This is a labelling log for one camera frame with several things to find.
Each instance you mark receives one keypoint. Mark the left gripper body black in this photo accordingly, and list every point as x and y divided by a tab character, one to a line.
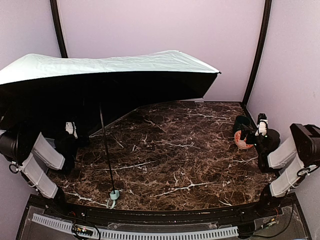
81	139

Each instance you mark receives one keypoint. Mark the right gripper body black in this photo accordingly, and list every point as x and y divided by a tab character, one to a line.
249	136

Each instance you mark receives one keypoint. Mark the mint green folding umbrella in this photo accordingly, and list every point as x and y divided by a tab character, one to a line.
47	92

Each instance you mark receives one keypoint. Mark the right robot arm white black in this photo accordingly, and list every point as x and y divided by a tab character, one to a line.
294	159

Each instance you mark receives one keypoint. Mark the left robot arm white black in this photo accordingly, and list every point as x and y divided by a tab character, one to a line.
31	154

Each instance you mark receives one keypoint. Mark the dark green cup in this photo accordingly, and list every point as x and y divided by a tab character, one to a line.
240	121

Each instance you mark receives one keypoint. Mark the red white patterned bowl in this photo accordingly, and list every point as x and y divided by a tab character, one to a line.
241	144

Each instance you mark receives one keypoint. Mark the small green circuit board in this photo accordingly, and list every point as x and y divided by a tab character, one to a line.
81	231

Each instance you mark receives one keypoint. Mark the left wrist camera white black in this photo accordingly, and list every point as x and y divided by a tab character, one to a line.
70	127

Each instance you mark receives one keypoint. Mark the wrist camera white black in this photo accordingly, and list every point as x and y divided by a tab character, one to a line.
70	127
262	125

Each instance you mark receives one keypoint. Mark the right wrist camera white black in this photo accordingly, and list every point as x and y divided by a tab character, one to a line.
262	125

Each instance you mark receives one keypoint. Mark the black front frame rail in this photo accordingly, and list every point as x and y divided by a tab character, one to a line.
244	215

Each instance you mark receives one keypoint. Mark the grey slotted cable duct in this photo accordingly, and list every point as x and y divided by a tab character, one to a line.
65	226

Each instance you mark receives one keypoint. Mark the right black corner post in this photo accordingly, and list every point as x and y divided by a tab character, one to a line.
259	51

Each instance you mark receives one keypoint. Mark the black corner post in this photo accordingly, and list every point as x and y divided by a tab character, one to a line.
259	51
58	28

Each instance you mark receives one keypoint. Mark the left black corner post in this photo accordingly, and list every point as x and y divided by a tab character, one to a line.
58	28

